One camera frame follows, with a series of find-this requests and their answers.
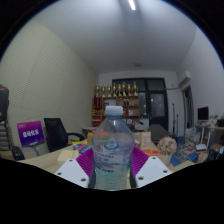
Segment black computer monitor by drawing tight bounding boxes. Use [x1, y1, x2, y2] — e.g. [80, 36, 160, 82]
[197, 106, 210, 122]

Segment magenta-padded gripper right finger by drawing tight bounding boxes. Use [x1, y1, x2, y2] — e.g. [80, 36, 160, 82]
[130, 145, 173, 189]

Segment wooden desk white legs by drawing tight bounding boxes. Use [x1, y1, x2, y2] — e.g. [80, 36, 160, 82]
[196, 121, 224, 154]

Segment black tripod stand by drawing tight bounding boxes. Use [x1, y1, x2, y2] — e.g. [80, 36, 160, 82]
[170, 103, 179, 138]

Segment colourful brochure stack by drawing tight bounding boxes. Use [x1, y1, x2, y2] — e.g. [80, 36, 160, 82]
[72, 143, 93, 154]

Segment white air conditioner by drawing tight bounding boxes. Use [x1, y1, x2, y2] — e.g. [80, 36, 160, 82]
[178, 70, 193, 92]

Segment dark framed glass door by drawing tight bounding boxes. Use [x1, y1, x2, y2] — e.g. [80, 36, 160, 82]
[112, 77, 169, 131]

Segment black office chair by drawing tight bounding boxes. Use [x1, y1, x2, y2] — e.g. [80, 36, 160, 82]
[43, 117, 86, 153]

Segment black box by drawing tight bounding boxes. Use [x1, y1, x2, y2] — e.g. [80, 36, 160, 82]
[0, 84, 10, 121]

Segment red orange book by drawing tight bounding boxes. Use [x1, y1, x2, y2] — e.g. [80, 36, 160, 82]
[143, 149, 160, 158]

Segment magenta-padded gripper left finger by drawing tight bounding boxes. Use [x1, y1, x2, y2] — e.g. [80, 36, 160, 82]
[54, 146, 98, 189]

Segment wooden shelf unit with trophies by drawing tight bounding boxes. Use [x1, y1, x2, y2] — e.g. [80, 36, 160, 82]
[91, 81, 141, 128]

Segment orange standing card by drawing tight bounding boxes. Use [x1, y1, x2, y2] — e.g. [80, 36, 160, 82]
[139, 131, 153, 151]

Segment purple sign board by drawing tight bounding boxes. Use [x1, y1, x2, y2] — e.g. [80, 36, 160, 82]
[17, 120, 45, 148]

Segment pile of books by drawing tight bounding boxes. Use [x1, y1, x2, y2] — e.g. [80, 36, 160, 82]
[179, 128, 208, 164]

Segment grey armchair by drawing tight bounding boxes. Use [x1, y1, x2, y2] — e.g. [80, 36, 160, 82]
[148, 123, 169, 141]

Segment beige flat box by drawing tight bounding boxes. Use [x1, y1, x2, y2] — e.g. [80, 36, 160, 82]
[57, 149, 81, 165]

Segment potted pink flowers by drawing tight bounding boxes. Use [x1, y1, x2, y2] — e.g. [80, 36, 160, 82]
[157, 135, 178, 166]

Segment clear plastic water bottle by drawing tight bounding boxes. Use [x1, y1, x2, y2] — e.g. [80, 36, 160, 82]
[91, 105, 136, 192]

